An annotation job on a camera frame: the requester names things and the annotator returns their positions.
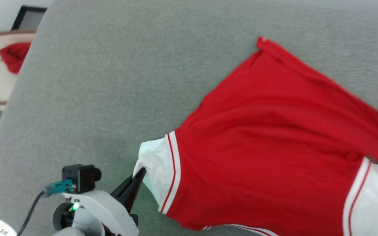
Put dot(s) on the red garment with white trim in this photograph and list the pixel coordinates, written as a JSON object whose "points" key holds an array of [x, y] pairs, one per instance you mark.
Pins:
{"points": [[267, 147]]}

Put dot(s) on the small red cloth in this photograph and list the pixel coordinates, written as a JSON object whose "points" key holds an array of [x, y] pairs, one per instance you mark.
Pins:
{"points": [[13, 57]]}

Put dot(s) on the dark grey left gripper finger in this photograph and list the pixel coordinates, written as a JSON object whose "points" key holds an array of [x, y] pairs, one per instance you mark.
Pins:
{"points": [[136, 190], [125, 188]]}

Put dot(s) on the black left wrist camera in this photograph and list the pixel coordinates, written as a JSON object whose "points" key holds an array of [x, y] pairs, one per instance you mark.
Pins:
{"points": [[80, 177]]}

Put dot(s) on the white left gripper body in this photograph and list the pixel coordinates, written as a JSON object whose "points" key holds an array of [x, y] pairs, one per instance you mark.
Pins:
{"points": [[110, 209]]}

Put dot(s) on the black framed panel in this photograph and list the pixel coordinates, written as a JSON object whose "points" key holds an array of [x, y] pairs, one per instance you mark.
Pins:
{"points": [[16, 21]]}

